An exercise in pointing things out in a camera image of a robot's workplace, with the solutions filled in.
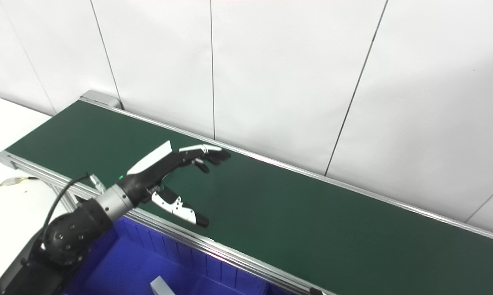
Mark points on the aluminium conveyor support leg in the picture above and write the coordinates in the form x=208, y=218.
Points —
x=66, y=198

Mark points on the green conveyor belt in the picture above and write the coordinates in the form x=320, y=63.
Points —
x=291, y=213

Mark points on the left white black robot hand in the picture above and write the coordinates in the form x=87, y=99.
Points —
x=156, y=168

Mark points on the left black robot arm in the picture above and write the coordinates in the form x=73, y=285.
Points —
x=66, y=237

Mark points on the small white block part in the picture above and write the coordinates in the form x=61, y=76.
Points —
x=161, y=287

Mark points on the blue bin with white parts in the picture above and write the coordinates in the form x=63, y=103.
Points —
x=127, y=270

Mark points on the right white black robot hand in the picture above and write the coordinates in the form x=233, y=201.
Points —
x=315, y=291

